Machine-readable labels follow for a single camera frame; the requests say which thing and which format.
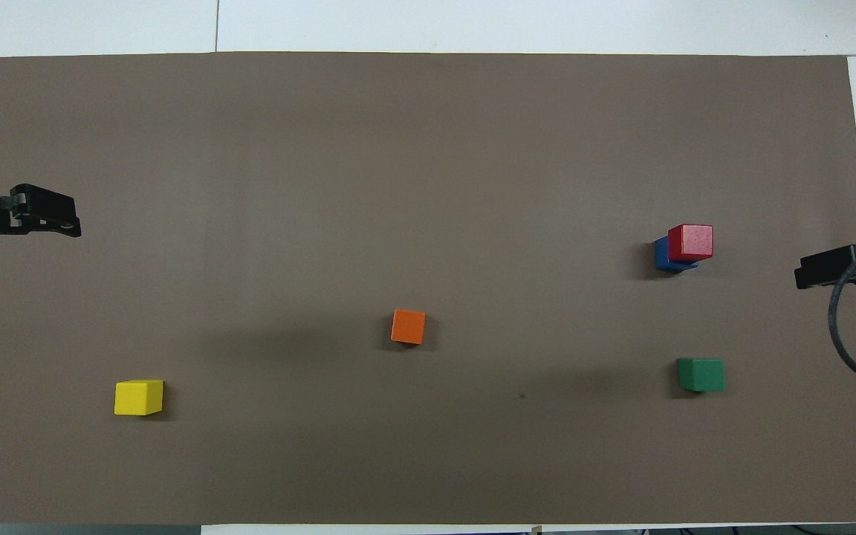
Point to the blue wooden block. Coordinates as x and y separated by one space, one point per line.
662 256

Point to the yellow wooden block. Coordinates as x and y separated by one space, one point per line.
138 397

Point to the orange wooden block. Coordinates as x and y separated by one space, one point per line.
408 327

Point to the brown paper mat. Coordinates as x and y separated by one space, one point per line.
398 186

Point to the green wooden block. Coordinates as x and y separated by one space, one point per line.
701 374

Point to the red wooden block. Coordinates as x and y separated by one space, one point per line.
692 242

